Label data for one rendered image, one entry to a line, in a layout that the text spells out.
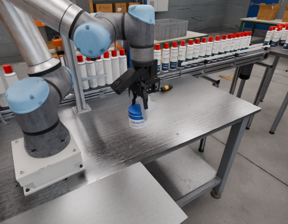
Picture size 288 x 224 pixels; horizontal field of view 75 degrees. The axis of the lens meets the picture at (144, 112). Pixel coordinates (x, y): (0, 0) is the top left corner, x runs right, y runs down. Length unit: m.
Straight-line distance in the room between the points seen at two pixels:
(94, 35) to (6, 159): 0.65
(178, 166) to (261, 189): 0.74
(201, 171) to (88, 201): 1.07
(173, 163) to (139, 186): 0.93
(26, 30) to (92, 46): 0.30
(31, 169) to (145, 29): 0.55
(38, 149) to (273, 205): 1.69
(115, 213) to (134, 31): 0.53
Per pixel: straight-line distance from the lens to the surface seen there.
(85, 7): 1.04
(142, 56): 0.59
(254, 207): 1.81
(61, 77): 0.74
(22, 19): 0.71
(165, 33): 2.92
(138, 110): 0.68
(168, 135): 0.87
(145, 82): 0.62
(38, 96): 0.62
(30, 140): 0.71
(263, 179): 2.04
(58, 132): 0.70
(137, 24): 0.57
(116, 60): 1.21
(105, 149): 0.81
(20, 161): 0.75
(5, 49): 5.54
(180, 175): 1.51
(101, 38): 0.45
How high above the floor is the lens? 1.38
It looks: 32 degrees down
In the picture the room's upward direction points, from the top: straight up
